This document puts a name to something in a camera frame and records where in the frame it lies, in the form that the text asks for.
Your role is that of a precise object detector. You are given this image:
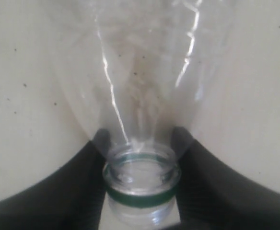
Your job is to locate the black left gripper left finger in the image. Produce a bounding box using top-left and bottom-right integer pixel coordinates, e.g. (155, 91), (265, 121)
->
(0, 129), (110, 230)

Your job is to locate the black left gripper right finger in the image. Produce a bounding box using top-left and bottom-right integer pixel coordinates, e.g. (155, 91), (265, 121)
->
(172, 126), (280, 230)

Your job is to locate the silver-white wrapper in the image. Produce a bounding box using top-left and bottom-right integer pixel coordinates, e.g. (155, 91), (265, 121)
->
(40, 0), (236, 229)

